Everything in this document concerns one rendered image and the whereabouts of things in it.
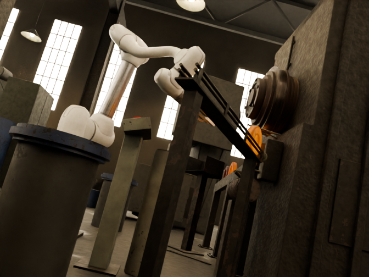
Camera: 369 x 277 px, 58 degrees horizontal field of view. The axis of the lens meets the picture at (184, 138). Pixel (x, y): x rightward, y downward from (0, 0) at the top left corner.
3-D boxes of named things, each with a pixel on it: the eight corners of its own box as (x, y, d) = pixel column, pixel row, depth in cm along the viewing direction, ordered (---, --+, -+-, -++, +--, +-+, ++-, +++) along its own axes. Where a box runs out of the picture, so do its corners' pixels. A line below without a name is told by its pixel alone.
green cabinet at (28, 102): (-30, 180, 438) (9, 76, 468) (-6, 183, 507) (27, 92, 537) (6, 189, 440) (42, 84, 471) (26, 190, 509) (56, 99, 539)
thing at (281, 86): (256, 142, 243) (267, 83, 253) (279, 128, 197) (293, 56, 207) (247, 140, 243) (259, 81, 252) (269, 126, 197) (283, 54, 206)
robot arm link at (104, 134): (72, 138, 209) (96, 148, 228) (88, 147, 200) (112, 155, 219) (122, 29, 216) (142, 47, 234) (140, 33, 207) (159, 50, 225)
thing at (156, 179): (152, 274, 143) (180, 157, 154) (152, 281, 132) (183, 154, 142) (124, 267, 143) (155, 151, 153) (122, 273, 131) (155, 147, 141)
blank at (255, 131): (253, 162, 166) (247, 162, 168) (263, 144, 176) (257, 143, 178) (249, 138, 158) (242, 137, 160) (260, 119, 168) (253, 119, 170)
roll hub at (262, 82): (248, 123, 235) (256, 87, 241) (261, 113, 208) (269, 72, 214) (240, 121, 235) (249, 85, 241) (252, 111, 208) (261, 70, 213)
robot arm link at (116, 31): (128, 28, 195) (141, 40, 206) (113, 15, 205) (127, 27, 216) (113, 45, 197) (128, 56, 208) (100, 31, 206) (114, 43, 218)
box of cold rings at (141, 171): (172, 226, 515) (184, 176, 531) (180, 232, 434) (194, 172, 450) (106, 210, 503) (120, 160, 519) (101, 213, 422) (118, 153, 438)
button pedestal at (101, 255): (121, 266, 145) (156, 131, 157) (114, 278, 121) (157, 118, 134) (84, 257, 144) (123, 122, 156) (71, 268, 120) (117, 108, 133)
